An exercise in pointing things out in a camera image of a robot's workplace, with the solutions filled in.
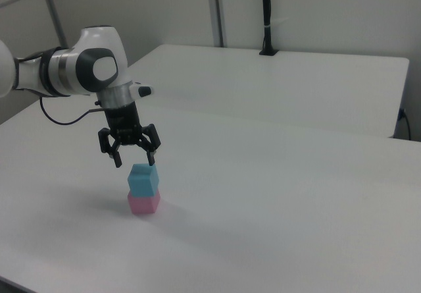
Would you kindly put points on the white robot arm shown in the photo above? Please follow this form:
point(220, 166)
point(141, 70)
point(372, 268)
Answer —
point(95, 42)

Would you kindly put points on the pink cube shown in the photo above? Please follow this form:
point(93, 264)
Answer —
point(143, 204)

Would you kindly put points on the white adjoining table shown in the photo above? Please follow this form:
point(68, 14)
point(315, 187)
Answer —
point(263, 82)

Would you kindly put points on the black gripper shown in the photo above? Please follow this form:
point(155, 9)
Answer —
point(123, 123)

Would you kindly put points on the grey partition frame post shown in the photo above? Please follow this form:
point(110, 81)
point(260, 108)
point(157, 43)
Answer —
point(217, 10)
point(52, 10)

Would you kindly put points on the blue cube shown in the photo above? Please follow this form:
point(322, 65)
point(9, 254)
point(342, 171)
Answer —
point(142, 182)

